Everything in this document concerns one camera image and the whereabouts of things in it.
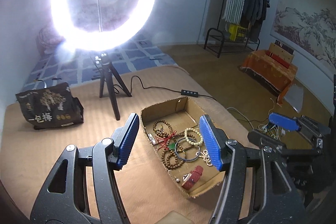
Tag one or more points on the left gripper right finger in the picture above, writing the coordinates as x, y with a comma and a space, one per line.
215, 142

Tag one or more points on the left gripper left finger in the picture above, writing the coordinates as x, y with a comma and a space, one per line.
123, 141

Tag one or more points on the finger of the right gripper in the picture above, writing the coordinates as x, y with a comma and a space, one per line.
285, 122
265, 142

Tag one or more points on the cardboard box tray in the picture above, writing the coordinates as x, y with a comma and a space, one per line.
180, 146

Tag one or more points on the black snack bag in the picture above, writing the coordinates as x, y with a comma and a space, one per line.
51, 107

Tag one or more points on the black tripod stand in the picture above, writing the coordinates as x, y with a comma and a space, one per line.
107, 73

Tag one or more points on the blue checkered bed sheet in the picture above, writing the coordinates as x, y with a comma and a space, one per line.
137, 54

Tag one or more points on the yellow box on rack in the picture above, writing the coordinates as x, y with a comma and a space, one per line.
237, 33

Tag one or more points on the black clothes rack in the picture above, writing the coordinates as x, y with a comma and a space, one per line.
217, 38

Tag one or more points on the dark hanging clothes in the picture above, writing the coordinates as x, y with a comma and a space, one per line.
254, 12

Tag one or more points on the folded floral quilt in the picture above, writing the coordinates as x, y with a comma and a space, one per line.
48, 40

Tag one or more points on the black inline cable remote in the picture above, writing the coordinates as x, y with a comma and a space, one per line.
189, 93

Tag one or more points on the landscape wall painting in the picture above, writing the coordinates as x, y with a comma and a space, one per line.
310, 25

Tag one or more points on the white ring light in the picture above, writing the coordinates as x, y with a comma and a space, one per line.
98, 25

